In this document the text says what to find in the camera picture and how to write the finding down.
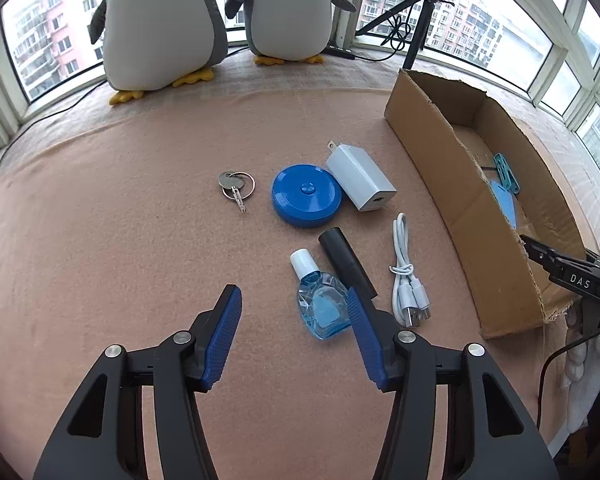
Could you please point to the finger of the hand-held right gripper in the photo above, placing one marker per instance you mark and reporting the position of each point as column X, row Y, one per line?
column 570, row 275

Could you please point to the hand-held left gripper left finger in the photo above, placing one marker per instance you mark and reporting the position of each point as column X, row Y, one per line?
column 222, row 340

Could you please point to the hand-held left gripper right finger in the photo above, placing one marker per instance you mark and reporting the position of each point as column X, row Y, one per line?
column 367, row 345

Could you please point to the blue eye drops bottle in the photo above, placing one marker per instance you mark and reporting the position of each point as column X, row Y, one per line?
column 320, row 310

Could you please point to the black cylinder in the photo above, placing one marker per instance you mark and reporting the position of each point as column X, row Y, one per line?
column 345, row 262

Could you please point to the blue folding phone stand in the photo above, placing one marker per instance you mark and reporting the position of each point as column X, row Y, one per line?
column 505, row 205

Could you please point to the teal clothespin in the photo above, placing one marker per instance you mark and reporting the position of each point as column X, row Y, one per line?
column 507, row 172

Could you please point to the cardboard box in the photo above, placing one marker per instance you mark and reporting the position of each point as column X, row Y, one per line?
column 460, row 200

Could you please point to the person's right hand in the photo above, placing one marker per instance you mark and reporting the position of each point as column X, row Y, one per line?
column 587, row 380

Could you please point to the pink blanket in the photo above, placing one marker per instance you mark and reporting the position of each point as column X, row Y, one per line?
column 130, row 260

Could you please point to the blue round tape measure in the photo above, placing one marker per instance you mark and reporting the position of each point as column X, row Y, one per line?
column 305, row 197

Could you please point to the checkered cloth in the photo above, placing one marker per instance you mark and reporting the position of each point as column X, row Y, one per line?
column 290, row 76

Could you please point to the black tripod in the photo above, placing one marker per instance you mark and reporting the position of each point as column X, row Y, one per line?
column 417, row 30

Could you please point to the large penguin plush toy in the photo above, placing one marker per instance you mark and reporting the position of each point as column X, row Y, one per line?
column 160, row 25

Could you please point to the small penguin plush toy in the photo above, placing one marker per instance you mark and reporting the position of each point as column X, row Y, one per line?
column 290, row 10

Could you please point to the white wall charger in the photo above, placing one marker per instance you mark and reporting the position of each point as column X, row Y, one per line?
column 360, row 177

